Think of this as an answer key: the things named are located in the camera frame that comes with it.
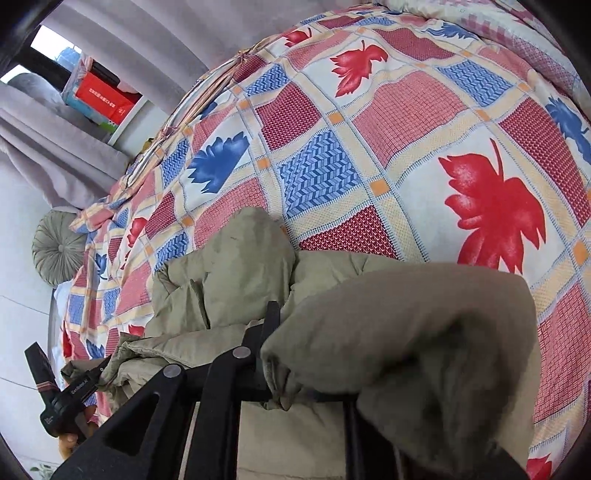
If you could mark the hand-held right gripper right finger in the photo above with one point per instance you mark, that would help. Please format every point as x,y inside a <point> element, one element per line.
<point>356,438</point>

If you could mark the person's left hand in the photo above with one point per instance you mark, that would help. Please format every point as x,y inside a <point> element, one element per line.
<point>71,444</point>

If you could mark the white window sill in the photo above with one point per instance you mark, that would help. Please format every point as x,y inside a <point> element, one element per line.
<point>134,120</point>

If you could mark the light blue printed box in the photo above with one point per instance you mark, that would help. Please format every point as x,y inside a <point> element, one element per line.
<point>74,85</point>

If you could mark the round grey-green cushion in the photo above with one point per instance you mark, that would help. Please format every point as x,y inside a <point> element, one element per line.
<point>57,249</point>

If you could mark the red box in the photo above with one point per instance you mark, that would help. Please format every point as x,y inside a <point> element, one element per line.
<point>104,99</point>

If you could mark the leaf print checked bed sheet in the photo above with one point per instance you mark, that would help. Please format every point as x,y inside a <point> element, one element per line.
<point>415,115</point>

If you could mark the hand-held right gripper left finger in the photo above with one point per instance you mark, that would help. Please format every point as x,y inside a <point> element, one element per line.
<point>251,341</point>

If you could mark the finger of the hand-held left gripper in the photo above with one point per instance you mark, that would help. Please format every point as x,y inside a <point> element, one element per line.
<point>99,369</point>
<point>39,364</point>

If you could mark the khaki puffer jacket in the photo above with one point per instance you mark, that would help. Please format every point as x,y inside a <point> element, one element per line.
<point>415,332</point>

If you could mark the grey curtain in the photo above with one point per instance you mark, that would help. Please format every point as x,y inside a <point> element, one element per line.
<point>152,41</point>
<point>46,138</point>

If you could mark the pink floral quilt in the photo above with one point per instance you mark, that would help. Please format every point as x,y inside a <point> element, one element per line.
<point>508,27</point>

